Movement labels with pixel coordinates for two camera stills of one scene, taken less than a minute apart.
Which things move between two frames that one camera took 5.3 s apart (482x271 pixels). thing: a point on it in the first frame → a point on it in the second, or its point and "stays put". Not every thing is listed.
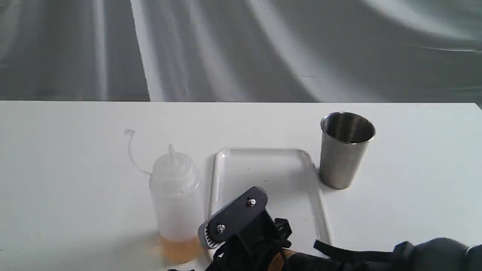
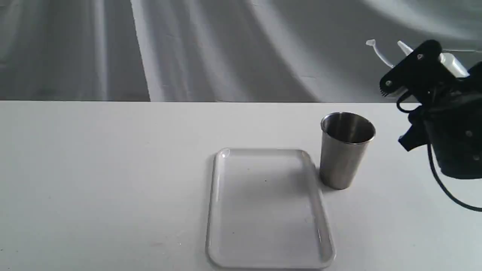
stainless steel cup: [344, 139] stays put
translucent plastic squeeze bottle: [177, 193] → [456, 66]
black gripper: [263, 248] → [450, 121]
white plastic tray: [289, 177] stays put
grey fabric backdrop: [428, 51] stays put
